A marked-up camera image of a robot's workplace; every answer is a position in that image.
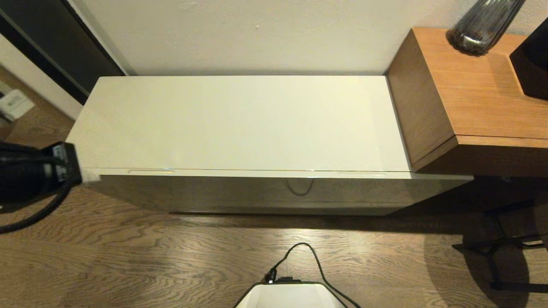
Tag dark door panel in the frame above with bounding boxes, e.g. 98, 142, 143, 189
0, 0, 125, 106

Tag grey ribbed glass vase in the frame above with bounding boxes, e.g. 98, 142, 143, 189
447, 0, 526, 57

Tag white glossy drawer cabinet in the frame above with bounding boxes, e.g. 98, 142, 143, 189
66, 76, 474, 216

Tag brown wooden side cabinet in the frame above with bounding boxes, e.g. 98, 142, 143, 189
387, 28, 548, 177

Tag black box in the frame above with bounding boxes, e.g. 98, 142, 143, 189
509, 21, 548, 101

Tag black base cable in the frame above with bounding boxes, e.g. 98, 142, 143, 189
265, 243, 362, 308

